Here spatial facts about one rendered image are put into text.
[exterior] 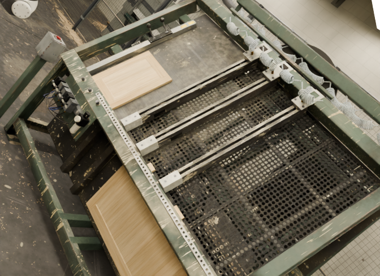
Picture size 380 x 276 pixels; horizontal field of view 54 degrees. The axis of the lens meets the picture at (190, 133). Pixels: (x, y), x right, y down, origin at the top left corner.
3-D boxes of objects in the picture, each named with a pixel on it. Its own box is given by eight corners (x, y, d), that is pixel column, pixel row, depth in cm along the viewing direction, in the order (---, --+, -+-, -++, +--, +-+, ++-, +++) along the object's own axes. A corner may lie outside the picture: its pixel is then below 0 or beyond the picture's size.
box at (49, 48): (34, 48, 276) (48, 30, 272) (47, 55, 285) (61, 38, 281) (38, 57, 269) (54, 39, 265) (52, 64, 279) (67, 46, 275)
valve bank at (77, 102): (36, 90, 271) (56, 65, 266) (52, 96, 283) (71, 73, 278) (59, 137, 245) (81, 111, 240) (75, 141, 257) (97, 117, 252)
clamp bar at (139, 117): (121, 124, 253) (112, 101, 233) (262, 53, 282) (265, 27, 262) (127, 134, 247) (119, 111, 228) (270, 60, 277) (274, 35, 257)
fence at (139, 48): (87, 71, 284) (85, 67, 281) (193, 23, 308) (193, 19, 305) (90, 75, 282) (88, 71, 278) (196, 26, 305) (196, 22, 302)
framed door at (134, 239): (87, 203, 272) (85, 203, 271) (137, 152, 260) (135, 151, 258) (143, 319, 226) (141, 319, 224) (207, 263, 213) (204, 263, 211)
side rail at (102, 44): (78, 58, 302) (73, 48, 293) (193, 7, 330) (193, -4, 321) (81, 62, 299) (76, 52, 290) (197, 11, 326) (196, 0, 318)
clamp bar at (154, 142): (136, 147, 241) (128, 125, 221) (281, 71, 270) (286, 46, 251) (143, 159, 235) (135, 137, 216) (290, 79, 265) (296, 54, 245)
